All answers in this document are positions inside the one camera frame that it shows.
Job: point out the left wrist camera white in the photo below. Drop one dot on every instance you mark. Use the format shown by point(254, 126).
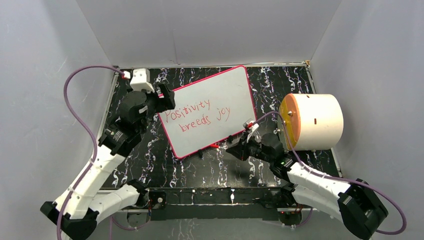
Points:
point(140, 80)

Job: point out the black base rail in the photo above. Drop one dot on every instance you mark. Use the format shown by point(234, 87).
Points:
point(290, 215)

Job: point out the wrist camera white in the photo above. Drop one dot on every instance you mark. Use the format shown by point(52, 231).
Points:
point(140, 80)
point(250, 127)

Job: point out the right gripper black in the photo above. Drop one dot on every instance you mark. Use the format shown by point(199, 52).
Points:
point(240, 150)

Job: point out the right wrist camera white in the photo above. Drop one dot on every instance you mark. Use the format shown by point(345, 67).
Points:
point(250, 127)

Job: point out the pink framed whiteboard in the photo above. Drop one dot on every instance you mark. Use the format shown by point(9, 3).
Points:
point(208, 111)

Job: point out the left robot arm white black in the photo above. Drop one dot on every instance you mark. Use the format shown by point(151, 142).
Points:
point(77, 211)

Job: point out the aluminium frame rail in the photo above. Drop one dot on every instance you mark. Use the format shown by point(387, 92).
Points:
point(326, 199)

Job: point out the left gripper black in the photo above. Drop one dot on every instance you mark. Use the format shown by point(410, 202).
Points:
point(166, 103)

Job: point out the white cylinder orange end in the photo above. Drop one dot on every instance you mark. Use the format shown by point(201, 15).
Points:
point(313, 122)

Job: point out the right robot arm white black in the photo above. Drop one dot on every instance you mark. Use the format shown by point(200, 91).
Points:
point(356, 206)

